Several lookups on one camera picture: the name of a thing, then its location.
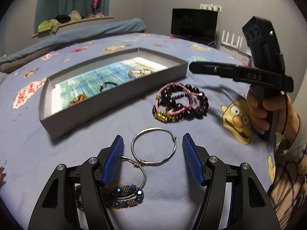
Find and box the blue crystal bead bracelet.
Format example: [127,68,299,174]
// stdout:
[75,184,145,211]

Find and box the silver bangle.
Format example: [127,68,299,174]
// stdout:
[131,127,177,166]
[116,156,147,200]

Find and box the large black bead bracelet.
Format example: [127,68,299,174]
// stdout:
[152,83,210,122]

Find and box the small dark bead bracelet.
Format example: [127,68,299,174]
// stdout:
[153,92,195,123]

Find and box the right forearm patterned sleeve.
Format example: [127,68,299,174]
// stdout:
[268,119,306,229]

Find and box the person's right hand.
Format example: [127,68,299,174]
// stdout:
[246,90,302,139]

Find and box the white wifi router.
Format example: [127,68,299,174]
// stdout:
[221,30,251,56]

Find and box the black monitor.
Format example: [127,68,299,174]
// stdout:
[171,8,218,43]

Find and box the blue cartoon bedsheet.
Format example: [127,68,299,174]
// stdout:
[0,32,279,230]

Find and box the grey cardboard tray box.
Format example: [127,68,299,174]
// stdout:
[39,48,188,139]

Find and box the printed paper sheet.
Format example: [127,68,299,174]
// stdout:
[51,57,167,114]

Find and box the blue folded blanket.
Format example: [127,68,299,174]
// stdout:
[1,18,146,74]

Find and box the wooden window sill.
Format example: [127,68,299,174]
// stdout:
[31,16,114,39]

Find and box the green cloth on sill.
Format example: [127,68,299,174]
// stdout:
[37,19,60,33]

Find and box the pink balloon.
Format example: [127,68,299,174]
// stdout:
[91,0,100,14]

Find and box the black cloth on sill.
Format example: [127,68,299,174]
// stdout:
[55,15,71,24]

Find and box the beige cloth on sill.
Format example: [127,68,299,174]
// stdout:
[69,10,82,21]

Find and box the white wall hook rack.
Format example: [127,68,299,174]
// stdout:
[200,4,222,12]

